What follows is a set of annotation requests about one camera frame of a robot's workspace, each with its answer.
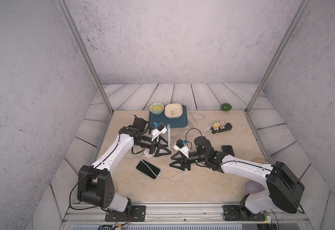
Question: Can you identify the yellow charger plug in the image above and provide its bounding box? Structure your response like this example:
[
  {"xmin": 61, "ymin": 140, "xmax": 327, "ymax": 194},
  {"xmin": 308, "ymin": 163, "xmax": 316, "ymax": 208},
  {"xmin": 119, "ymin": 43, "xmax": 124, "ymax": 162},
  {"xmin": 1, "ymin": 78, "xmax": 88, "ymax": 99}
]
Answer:
[{"xmin": 212, "ymin": 122, "xmax": 220, "ymax": 130}]

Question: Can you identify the purple bowl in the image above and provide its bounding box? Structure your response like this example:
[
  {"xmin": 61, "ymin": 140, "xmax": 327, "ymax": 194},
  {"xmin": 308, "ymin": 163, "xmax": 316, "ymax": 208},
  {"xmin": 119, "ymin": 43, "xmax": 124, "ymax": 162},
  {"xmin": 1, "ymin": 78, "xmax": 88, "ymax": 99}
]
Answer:
[{"xmin": 244, "ymin": 180, "xmax": 265, "ymax": 194}]

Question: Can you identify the black smartphone bottom left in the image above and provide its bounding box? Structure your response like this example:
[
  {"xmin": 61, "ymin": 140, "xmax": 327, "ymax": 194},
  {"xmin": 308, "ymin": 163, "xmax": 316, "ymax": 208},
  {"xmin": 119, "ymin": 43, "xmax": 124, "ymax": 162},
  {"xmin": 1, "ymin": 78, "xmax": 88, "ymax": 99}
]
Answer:
[{"xmin": 136, "ymin": 160, "xmax": 161, "ymax": 180}]

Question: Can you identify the front aluminium rail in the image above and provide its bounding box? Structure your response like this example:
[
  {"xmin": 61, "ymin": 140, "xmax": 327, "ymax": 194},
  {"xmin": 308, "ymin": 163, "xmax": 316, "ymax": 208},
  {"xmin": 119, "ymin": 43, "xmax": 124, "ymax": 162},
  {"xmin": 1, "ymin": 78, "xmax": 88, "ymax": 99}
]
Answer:
[{"xmin": 60, "ymin": 202, "xmax": 313, "ymax": 230}]

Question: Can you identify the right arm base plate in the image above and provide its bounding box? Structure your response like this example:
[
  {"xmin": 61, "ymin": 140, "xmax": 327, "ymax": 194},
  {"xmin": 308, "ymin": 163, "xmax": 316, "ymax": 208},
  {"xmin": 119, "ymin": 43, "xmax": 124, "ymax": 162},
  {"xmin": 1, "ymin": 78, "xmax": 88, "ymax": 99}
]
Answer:
[{"xmin": 222, "ymin": 205, "xmax": 266, "ymax": 221}]

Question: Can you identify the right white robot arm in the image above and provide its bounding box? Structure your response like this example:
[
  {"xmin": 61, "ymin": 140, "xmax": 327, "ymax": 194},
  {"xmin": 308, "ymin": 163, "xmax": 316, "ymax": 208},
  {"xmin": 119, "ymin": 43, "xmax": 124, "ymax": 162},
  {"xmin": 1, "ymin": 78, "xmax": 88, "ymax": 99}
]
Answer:
[{"xmin": 170, "ymin": 136, "xmax": 305, "ymax": 214}]

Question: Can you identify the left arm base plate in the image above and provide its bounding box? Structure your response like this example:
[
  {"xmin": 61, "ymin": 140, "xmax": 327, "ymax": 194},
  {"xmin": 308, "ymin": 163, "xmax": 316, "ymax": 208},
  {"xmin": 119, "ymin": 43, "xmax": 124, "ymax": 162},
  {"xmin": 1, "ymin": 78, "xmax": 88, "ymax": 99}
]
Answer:
[{"xmin": 105, "ymin": 205, "xmax": 146, "ymax": 222}]

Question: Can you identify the small patterned bowl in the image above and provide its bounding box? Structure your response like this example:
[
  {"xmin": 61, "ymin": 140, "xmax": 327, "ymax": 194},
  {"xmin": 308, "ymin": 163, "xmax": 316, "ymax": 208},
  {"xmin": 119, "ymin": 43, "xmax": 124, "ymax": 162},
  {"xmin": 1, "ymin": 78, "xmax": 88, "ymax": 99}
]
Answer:
[{"xmin": 149, "ymin": 102, "xmax": 165, "ymax": 115}]

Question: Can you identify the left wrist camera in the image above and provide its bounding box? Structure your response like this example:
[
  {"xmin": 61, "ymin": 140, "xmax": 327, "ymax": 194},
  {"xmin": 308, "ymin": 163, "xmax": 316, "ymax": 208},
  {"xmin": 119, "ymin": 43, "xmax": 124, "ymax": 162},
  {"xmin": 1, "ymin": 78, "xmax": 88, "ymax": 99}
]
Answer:
[{"xmin": 151, "ymin": 122, "xmax": 168, "ymax": 141}]

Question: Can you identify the black power strip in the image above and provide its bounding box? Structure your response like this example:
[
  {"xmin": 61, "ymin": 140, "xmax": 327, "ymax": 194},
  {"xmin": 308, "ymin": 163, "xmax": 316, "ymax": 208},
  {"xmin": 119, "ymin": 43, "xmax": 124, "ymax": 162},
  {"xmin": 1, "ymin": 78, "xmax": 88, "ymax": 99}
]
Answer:
[{"xmin": 210, "ymin": 123, "xmax": 232, "ymax": 134}]

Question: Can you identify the right aluminium frame post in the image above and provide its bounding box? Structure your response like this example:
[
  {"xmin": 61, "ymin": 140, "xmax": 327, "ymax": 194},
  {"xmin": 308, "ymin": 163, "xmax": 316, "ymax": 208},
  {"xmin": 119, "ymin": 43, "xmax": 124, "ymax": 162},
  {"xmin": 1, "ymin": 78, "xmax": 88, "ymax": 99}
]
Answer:
[{"xmin": 245, "ymin": 0, "xmax": 311, "ymax": 114}]

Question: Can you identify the blue-cased smartphone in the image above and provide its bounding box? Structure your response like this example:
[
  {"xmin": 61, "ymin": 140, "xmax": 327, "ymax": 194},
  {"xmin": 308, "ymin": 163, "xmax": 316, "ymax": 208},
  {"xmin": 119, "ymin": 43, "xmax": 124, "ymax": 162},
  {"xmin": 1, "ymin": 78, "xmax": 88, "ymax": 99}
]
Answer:
[{"xmin": 167, "ymin": 124, "xmax": 171, "ymax": 150}]

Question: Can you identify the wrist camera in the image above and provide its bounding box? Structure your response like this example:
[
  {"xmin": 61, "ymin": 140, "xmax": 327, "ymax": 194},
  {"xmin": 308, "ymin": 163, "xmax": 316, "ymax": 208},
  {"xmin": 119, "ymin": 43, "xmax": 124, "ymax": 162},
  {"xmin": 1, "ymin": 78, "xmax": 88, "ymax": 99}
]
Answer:
[
  {"xmin": 151, "ymin": 122, "xmax": 168, "ymax": 141},
  {"xmin": 173, "ymin": 139, "xmax": 190, "ymax": 158}
]

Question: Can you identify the pink charger plug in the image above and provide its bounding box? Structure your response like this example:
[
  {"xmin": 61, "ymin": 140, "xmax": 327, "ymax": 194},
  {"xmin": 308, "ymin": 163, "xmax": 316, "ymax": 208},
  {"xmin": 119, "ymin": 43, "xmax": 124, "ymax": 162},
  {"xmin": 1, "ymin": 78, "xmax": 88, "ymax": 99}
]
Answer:
[{"xmin": 219, "ymin": 121, "xmax": 226, "ymax": 128}]

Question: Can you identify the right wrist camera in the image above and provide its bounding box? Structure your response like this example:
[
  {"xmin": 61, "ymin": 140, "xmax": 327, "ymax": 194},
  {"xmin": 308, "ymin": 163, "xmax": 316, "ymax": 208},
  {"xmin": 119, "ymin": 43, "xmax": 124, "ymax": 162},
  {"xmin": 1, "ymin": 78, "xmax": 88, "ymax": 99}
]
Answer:
[{"xmin": 173, "ymin": 139, "xmax": 190, "ymax": 158}]

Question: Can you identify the cream square bowl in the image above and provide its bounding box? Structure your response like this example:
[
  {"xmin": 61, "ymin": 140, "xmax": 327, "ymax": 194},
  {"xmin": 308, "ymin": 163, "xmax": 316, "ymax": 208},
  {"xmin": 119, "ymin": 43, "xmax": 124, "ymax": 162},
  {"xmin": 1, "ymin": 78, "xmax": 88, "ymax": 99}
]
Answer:
[{"xmin": 164, "ymin": 103, "xmax": 183, "ymax": 119}]

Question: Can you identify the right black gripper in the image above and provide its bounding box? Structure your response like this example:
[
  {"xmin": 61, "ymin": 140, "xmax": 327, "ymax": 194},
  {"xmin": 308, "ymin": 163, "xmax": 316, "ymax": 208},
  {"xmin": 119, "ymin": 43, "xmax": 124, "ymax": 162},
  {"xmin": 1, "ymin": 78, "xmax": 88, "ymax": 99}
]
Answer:
[{"xmin": 168, "ymin": 150, "xmax": 207, "ymax": 172}]

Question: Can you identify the aluminium frame post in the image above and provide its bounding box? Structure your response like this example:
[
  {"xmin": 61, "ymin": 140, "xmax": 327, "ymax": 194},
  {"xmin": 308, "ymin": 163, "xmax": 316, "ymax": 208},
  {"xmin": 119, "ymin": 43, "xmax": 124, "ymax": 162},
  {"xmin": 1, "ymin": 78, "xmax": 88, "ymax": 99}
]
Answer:
[
  {"xmin": 245, "ymin": 0, "xmax": 311, "ymax": 114},
  {"xmin": 55, "ymin": 0, "xmax": 114, "ymax": 115}
]

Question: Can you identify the dark blue mat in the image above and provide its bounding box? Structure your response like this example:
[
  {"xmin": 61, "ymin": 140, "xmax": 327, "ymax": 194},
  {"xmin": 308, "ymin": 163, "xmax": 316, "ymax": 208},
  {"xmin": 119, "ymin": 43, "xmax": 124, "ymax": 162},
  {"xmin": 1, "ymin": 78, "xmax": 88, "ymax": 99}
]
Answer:
[{"xmin": 149, "ymin": 105, "xmax": 188, "ymax": 128}]

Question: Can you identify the left aluminium frame post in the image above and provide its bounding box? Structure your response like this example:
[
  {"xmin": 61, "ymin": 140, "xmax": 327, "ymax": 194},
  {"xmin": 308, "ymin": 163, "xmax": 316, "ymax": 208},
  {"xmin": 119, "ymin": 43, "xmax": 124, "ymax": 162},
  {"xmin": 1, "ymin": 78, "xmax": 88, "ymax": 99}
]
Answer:
[{"xmin": 55, "ymin": 0, "xmax": 114, "ymax": 115}]

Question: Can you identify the green round fruit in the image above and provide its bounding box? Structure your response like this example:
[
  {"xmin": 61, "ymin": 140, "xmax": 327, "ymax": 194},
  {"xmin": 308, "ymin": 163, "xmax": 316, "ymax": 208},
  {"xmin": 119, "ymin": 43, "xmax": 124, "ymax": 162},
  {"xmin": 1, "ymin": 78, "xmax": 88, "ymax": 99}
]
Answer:
[{"xmin": 221, "ymin": 103, "xmax": 232, "ymax": 112}]

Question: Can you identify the white charging cable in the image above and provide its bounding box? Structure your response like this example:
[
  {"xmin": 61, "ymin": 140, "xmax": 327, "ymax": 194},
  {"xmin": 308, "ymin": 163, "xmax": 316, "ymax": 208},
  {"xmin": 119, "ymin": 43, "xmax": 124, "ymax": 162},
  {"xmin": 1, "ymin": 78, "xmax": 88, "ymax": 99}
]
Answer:
[{"xmin": 140, "ymin": 159, "xmax": 190, "ymax": 184}]

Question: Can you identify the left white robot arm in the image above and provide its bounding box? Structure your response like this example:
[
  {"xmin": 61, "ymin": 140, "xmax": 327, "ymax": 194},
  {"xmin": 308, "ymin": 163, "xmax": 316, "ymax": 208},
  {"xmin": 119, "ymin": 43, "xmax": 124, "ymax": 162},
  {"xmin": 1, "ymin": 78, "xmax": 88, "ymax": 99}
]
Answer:
[{"xmin": 75, "ymin": 117, "xmax": 171, "ymax": 214}]

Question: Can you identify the pink-cased smartphone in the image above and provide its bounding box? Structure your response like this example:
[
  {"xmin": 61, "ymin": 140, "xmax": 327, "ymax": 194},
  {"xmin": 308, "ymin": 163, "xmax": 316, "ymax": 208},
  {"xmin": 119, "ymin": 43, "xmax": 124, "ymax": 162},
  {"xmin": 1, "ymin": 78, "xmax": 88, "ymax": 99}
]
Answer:
[{"xmin": 221, "ymin": 145, "xmax": 235, "ymax": 157}]

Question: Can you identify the white power strip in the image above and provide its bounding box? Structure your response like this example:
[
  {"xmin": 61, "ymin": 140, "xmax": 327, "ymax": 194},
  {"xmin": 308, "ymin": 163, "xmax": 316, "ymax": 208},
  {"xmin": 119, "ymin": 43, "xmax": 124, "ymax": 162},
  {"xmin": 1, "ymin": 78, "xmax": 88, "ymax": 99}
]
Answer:
[{"xmin": 144, "ymin": 149, "xmax": 154, "ymax": 160}]

